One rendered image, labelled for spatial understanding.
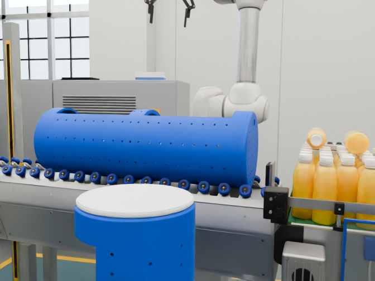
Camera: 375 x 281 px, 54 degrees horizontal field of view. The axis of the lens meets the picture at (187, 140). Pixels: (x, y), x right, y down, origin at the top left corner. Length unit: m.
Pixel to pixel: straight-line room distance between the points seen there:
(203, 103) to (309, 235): 0.96
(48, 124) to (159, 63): 2.82
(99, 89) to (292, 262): 2.39
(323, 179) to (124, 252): 0.64
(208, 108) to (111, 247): 1.21
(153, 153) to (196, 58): 2.93
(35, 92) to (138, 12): 1.43
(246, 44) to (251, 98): 0.28
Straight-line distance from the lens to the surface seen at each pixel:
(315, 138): 1.35
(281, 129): 4.10
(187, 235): 0.85
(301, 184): 1.22
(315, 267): 1.08
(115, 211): 0.79
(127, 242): 0.79
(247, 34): 1.92
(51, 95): 3.35
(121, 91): 3.06
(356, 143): 1.31
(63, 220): 1.64
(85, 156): 1.49
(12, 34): 2.34
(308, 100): 4.11
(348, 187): 1.22
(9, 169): 1.79
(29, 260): 1.86
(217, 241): 1.36
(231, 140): 1.25
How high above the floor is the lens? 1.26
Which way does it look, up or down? 6 degrees down
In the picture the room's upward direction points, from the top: 1 degrees clockwise
